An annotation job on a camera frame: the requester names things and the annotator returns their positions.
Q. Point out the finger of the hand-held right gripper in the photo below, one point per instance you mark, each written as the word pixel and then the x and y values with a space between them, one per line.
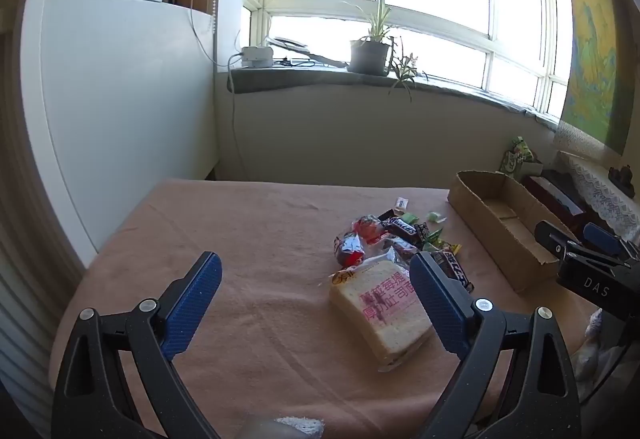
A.
pixel 552 236
pixel 602 238

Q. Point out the small flowering plant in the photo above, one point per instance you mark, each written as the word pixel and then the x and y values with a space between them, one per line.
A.
pixel 402 71

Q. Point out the person's left forearm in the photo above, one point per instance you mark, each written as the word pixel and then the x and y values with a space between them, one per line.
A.
pixel 295 426

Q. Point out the brown chocolate bar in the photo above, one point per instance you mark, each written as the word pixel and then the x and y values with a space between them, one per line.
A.
pixel 452 269
pixel 400 226

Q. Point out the spider plant in grey pot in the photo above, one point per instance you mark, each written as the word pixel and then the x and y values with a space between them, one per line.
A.
pixel 369 56

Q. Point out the red clear snack packet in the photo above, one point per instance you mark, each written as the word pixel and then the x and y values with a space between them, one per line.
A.
pixel 350 249
pixel 367 226

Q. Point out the dark snack packet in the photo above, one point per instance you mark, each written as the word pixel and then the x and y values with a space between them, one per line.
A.
pixel 405 248

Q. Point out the white lace cloth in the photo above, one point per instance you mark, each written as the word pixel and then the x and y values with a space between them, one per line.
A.
pixel 595 184

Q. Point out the green snack bag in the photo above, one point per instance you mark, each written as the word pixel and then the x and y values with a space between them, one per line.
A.
pixel 520 144

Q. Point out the yellow wrapped snack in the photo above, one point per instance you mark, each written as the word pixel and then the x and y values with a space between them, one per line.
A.
pixel 452 248

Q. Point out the white framed window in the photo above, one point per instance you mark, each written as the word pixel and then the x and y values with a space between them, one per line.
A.
pixel 385 4

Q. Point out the sliced bread packet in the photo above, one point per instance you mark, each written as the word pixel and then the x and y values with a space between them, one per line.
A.
pixel 385 314

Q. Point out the light green wrapped candy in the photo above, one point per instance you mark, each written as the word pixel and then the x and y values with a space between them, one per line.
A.
pixel 436 216

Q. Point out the grey window sill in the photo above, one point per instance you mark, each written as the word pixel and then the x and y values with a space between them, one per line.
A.
pixel 325 81

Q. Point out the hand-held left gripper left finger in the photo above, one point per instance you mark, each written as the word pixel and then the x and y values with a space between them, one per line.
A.
pixel 197 291

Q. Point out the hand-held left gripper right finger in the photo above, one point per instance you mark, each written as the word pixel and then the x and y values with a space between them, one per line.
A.
pixel 437 304

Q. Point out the yellow green wall poster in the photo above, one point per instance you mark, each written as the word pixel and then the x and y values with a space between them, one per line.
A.
pixel 595 69

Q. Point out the white ribbed radiator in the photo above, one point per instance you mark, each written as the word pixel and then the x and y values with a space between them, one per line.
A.
pixel 30 319

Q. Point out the small white packet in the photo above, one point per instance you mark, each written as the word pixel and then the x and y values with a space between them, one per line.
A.
pixel 401 203

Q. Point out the white power strip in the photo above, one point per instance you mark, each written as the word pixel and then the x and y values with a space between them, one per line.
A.
pixel 257 56

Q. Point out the person's right forearm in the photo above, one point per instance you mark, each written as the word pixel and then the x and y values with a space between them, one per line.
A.
pixel 595 324

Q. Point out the brown cardboard box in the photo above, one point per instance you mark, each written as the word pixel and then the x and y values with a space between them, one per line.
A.
pixel 505 199

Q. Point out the dark figurine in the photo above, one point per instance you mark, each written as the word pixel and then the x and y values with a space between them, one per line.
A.
pixel 622 179

